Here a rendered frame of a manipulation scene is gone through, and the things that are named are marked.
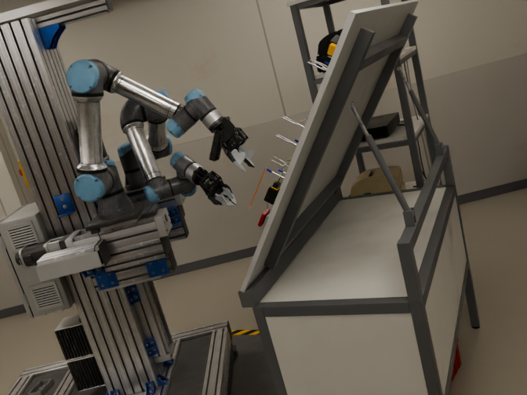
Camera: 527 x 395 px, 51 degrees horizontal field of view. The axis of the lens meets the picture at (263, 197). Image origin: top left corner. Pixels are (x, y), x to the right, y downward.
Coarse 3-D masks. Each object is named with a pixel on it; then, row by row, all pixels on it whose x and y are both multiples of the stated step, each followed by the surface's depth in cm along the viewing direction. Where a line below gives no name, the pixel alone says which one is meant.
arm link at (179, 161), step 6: (174, 156) 226; (180, 156) 225; (186, 156) 226; (174, 162) 226; (180, 162) 224; (186, 162) 223; (192, 162) 223; (174, 168) 227; (180, 168) 224; (186, 168) 222; (180, 174) 227
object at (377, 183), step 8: (376, 168) 319; (392, 168) 313; (400, 168) 313; (360, 176) 316; (368, 176) 307; (376, 176) 302; (384, 176) 301; (400, 176) 309; (360, 184) 306; (368, 184) 304; (376, 184) 303; (384, 184) 301; (400, 184) 305; (352, 192) 309; (360, 192) 307; (368, 192) 306; (376, 192) 304
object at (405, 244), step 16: (448, 160) 267; (432, 176) 226; (448, 176) 269; (432, 192) 213; (416, 208) 194; (416, 224) 180; (400, 240) 170; (416, 240) 177; (400, 256) 169; (416, 272) 171; (416, 288) 171
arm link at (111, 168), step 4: (108, 160) 228; (112, 160) 231; (108, 164) 227; (112, 164) 229; (108, 168) 227; (112, 168) 228; (116, 168) 232; (112, 172) 227; (116, 172) 230; (112, 176) 225; (116, 176) 229; (112, 180) 224; (116, 180) 229; (120, 180) 233; (116, 184) 229; (120, 184) 232; (112, 188) 228; (116, 188) 229; (120, 188) 231; (108, 192) 228; (112, 192) 228
